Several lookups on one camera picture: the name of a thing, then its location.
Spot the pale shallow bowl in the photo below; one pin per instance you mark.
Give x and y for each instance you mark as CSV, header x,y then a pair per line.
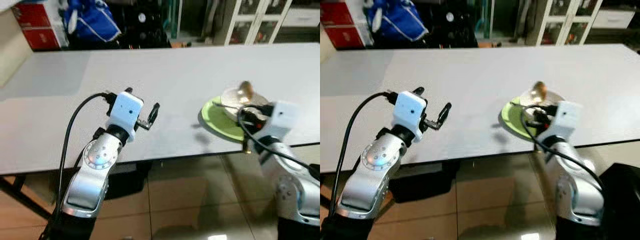
x,y
232,102
532,100

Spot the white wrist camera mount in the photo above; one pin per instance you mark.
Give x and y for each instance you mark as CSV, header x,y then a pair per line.
x,y
125,112
565,120
280,120
409,114

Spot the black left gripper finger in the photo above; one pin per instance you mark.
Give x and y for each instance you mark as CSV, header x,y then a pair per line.
x,y
128,90
153,113
418,91
444,114

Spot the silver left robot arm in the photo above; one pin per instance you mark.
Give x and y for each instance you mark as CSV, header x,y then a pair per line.
x,y
372,172
92,175

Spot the black equipment rack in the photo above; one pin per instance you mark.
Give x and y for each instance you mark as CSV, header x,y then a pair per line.
x,y
145,25
450,25

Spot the red cardboard box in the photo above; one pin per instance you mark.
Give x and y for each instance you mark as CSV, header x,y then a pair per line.
x,y
42,39
32,15
350,37
337,14

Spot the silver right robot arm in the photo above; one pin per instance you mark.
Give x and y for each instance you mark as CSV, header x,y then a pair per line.
x,y
292,185
575,185

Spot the white glass door cabinet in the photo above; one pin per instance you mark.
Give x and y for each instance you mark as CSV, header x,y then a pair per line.
x,y
562,20
252,20

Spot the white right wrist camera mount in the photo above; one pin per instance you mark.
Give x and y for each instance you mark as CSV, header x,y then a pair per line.
x,y
280,120
565,120

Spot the black table leg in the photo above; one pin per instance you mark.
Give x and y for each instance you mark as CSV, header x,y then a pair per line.
x,y
22,197

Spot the black chair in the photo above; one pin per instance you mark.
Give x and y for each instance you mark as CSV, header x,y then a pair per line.
x,y
620,205

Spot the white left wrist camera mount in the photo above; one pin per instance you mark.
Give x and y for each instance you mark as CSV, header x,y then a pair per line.
x,y
409,114
125,112

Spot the green round plate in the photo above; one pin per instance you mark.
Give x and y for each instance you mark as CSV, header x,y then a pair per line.
x,y
220,120
512,120

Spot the white low drawer unit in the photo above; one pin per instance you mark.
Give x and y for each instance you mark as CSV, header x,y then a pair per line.
x,y
612,17
302,17

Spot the blue fabric bag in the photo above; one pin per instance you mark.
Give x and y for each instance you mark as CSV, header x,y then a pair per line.
x,y
90,22
397,22

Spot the black stool under table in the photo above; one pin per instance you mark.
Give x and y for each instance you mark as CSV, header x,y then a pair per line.
x,y
425,180
127,180

